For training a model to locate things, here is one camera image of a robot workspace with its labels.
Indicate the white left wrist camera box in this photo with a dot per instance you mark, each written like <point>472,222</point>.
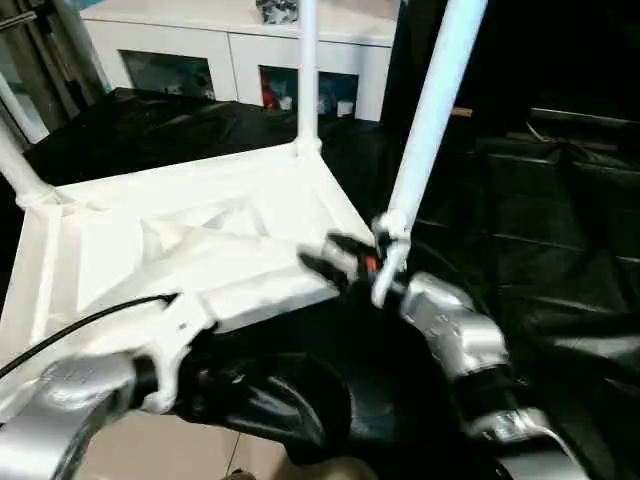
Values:
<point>180,340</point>

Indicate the white plastic table leg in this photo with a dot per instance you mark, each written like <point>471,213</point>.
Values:
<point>307,70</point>
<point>435,110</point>
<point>20,165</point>

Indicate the small tan label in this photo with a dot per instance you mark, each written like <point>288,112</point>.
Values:
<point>460,112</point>

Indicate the white cabinet with glass doors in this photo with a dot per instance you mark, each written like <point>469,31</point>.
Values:
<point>200,40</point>

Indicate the black crumpled bag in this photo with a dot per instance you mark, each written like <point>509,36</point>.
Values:
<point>278,10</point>

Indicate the red bottle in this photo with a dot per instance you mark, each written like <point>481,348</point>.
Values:
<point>272,95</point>

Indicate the black work mat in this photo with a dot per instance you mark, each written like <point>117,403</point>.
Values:
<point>530,230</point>

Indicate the dark low shelf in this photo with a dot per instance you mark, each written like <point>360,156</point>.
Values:
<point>590,118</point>

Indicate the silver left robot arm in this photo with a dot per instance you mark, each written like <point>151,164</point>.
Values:
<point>60,410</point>

